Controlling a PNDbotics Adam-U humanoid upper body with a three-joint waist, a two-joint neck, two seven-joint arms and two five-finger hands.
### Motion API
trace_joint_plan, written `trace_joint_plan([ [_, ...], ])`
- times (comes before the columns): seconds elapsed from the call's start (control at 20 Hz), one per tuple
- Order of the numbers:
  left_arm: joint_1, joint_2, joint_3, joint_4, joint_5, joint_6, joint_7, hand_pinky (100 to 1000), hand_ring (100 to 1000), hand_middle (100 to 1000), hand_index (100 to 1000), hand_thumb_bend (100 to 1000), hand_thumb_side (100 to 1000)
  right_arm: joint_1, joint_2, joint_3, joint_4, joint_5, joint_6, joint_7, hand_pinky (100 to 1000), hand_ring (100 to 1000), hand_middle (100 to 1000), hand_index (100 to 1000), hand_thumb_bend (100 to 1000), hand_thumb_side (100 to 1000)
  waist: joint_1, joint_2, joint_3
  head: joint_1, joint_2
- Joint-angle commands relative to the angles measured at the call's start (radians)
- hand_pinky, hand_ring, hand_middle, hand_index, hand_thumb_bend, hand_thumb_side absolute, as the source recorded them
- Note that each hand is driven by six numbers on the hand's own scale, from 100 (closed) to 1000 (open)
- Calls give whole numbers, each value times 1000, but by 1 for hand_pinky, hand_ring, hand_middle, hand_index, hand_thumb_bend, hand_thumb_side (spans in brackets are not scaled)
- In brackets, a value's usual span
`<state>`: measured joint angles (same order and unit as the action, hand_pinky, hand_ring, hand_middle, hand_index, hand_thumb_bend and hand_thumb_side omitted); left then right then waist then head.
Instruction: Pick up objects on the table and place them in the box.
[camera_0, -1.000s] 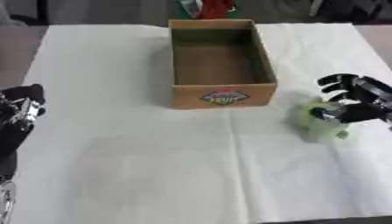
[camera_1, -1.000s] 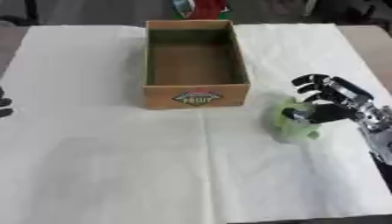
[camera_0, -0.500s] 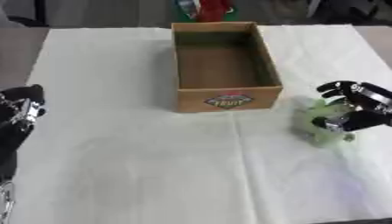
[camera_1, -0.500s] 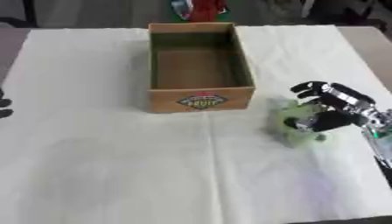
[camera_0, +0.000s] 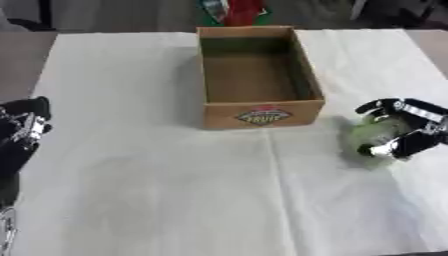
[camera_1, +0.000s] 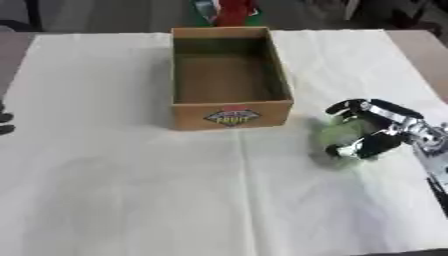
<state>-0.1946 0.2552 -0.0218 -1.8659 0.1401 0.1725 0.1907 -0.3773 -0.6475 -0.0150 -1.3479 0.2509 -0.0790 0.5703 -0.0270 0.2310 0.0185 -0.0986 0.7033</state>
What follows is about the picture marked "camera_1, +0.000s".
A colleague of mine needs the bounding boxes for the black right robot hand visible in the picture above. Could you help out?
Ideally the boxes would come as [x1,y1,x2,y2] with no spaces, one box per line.
[323,98,426,161]

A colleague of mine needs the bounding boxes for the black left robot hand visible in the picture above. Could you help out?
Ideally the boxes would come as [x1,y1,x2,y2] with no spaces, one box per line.
[0,99,18,136]

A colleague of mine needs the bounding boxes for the pale green round toy fruit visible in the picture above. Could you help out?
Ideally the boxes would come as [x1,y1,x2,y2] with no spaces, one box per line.
[316,117,382,158]

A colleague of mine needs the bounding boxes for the tan cardboard box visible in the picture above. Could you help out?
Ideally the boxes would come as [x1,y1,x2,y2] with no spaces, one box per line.
[168,26,296,132]

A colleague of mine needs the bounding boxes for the red and green bag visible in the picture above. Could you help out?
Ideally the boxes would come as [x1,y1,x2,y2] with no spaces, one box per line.
[189,0,266,28]

